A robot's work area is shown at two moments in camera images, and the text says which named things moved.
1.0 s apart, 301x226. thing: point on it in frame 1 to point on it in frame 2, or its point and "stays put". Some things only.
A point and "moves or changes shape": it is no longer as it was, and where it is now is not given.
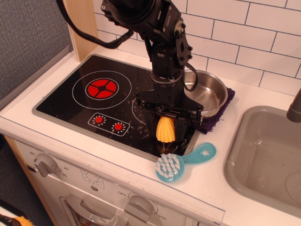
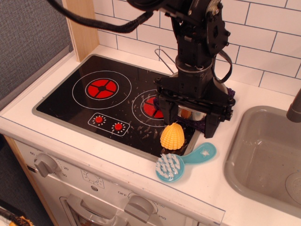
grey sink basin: x=263 y=160 stays put
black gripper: x=168 y=96 to x=195 y=87
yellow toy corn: x=165 y=132 moves or changes shape
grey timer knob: x=45 y=164 stays put
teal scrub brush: x=170 y=167 stays put
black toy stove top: x=96 y=98 stays put
